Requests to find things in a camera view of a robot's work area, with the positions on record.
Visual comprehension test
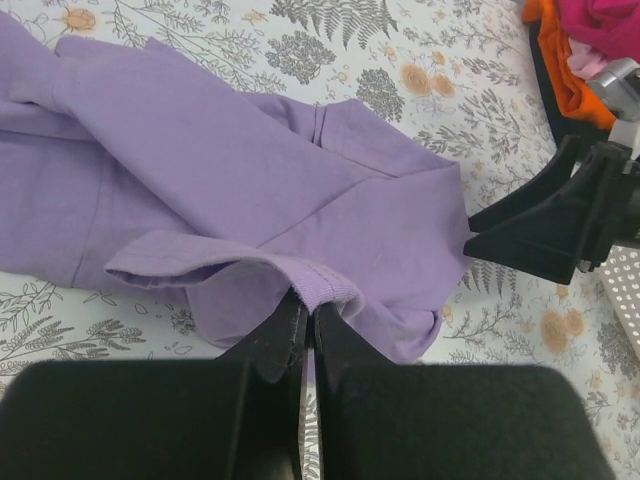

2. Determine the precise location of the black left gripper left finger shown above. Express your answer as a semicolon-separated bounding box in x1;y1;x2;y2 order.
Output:
1;294;308;479

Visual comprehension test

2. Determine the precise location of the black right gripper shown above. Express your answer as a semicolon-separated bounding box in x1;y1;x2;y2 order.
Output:
464;136;639;285

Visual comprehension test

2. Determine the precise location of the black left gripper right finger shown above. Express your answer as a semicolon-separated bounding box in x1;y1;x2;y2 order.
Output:
313;306;614;479

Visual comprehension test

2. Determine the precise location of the purple t shirt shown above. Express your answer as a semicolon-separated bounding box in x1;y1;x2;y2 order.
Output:
1;14;469;363

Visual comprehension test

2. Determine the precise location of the white perforated plastic basket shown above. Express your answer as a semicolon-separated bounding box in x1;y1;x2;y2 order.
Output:
598;246;640;356

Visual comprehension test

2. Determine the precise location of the orange folded t shirt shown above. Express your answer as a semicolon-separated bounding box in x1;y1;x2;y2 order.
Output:
522;0;615;131

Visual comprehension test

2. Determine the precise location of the pink folded t shirt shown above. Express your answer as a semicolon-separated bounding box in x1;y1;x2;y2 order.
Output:
567;38;609;80

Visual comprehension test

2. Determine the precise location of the magenta folded t shirt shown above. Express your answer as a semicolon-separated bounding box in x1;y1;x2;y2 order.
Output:
557;0;639;62

